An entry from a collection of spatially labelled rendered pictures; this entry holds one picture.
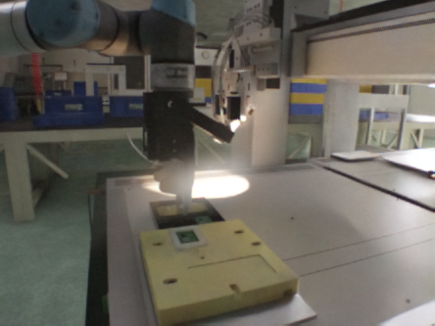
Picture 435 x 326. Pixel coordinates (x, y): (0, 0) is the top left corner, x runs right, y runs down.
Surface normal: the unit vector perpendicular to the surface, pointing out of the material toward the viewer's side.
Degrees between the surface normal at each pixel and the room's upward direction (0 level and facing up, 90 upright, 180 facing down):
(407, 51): 90
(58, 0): 90
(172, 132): 90
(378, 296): 0
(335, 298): 0
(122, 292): 0
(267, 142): 90
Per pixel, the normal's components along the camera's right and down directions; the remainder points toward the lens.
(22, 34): -0.11, 0.63
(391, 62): -0.94, 0.05
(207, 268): 0.02, -0.98
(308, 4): 0.34, 0.21
